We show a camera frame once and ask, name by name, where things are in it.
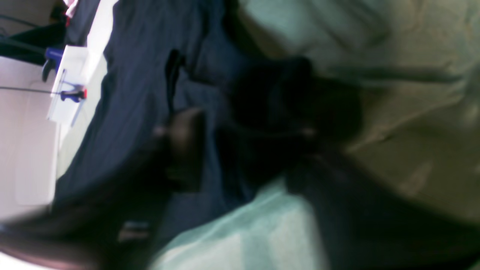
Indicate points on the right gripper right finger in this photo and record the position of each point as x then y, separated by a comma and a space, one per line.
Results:
288, 120

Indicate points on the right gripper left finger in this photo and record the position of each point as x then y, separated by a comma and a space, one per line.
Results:
119, 213

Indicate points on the black T-shirt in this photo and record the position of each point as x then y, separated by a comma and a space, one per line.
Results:
163, 57

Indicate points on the light green table cloth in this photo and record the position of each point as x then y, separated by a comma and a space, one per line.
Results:
420, 139

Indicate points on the white bin left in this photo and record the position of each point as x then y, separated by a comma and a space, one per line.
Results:
39, 133

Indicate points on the blue clamp at left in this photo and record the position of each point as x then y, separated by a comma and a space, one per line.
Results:
53, 57

